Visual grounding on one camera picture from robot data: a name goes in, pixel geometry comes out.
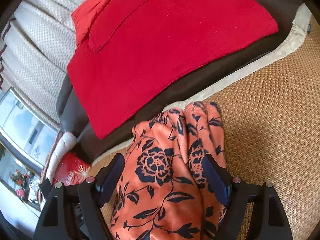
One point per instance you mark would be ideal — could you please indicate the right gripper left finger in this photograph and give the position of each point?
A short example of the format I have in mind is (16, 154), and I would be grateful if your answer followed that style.
(74, 211)

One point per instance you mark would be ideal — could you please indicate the orange black floral garment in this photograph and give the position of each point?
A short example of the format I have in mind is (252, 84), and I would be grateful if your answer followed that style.
(163, 192)

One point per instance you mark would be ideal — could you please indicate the red gift box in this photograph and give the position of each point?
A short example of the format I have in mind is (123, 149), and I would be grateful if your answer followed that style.
(71, 170)

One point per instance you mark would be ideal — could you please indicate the wooden display cabinet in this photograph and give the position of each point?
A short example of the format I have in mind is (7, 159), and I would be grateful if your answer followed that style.
(8, 165)

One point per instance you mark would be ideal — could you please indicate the artificial flower arrangement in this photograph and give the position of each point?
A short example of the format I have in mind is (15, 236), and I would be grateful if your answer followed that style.
(22, 179)

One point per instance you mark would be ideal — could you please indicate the white quilted folded blanket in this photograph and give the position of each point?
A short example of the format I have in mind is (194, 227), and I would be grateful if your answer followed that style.
(63, 143)

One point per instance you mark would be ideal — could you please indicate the woven bamboo seat mat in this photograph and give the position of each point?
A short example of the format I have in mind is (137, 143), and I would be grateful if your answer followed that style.
(270, 118)

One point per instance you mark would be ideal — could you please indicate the beige dotted curtain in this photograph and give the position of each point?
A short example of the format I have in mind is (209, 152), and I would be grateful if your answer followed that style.
(37, 43)

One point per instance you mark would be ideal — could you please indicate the red blanket on sofa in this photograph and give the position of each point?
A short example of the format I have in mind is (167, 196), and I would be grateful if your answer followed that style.
(137, 48)

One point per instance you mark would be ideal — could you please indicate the red satin pillow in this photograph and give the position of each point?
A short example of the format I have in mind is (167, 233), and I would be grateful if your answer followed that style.
(84, 17)

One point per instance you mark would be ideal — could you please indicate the dark brown leather sofa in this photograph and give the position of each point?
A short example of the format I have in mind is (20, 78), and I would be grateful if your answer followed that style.
(74, 119)

